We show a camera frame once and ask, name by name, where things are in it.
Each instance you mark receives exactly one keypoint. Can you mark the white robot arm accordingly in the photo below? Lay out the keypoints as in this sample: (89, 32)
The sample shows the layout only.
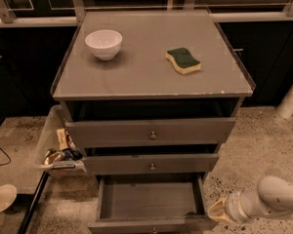
(254, 178)

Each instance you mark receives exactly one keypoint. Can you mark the grey middle drawer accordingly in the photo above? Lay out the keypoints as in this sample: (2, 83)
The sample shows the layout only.
(150, 164)

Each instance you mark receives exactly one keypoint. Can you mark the grey drawer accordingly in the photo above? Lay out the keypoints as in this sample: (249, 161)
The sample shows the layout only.
(126, 133)
(150, 164)
(151, 204)

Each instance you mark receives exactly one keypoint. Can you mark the yellow green sponge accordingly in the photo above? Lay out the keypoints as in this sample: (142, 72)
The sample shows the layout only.
(183, 61)

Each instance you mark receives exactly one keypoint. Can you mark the white plate on floor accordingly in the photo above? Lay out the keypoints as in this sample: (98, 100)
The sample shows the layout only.
(8, 194)

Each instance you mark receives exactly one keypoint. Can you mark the grey bottom drawer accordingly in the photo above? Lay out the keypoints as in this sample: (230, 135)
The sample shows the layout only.
(151, 204)

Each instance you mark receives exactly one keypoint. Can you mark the white ceramic bowl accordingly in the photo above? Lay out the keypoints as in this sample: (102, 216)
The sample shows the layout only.
(104, 44)

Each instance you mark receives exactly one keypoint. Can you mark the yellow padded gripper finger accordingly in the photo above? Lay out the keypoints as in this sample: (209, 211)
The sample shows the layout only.
(218, 213)

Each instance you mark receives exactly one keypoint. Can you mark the grey drawer cabinet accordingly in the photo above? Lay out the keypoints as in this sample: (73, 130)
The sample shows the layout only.
(140, 83)

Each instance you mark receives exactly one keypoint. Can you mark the grey top drawer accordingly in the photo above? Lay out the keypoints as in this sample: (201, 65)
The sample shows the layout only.
(126, 133)

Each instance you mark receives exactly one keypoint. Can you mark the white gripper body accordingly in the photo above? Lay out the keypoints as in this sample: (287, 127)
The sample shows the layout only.
(233, 206)

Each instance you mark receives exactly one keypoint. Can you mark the black floor strip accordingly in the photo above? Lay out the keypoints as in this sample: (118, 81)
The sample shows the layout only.
(33, 204)

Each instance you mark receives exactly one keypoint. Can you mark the snack packets in bin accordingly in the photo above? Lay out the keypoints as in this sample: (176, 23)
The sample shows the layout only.
(67, 151)

